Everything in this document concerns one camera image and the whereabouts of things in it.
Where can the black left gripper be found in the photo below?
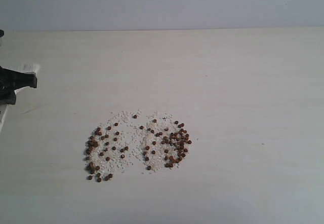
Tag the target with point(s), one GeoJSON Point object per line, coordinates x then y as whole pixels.
{"type": "Point", "coordinates": [13, 80]}

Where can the white paint brush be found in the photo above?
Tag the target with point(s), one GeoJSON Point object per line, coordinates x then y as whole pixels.
{"type": "Point", "coordinates": [24, 68]}

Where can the brown beans and rice pile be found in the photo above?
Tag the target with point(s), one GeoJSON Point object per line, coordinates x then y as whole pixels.
{"type": "Point", "coordinates": [156, 141]}

